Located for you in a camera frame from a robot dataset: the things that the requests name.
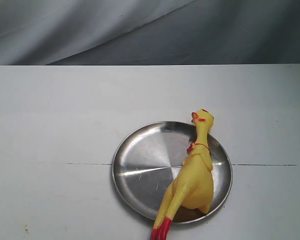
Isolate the yellow rubber chicken toy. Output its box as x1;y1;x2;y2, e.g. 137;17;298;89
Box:
150;109;214;240

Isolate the round stainless steel plate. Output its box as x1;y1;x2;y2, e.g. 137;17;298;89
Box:
112;121;233;225

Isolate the grey backdrop cloth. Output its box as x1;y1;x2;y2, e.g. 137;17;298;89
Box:
0;0;300;65

